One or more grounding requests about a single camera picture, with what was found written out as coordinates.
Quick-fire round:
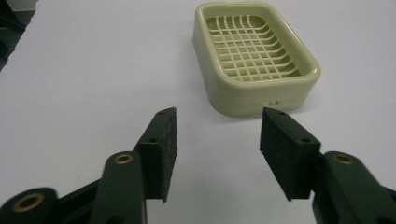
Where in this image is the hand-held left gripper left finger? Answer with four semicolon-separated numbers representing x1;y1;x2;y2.
89;106;178;224

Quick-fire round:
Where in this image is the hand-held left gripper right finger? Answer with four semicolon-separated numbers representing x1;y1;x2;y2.
259;106;396;224

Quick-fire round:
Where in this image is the cream plastic soap dish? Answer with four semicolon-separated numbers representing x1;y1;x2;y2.
192;1;322;119

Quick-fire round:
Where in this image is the dark stand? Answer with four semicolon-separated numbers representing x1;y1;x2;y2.
0;0;35;71

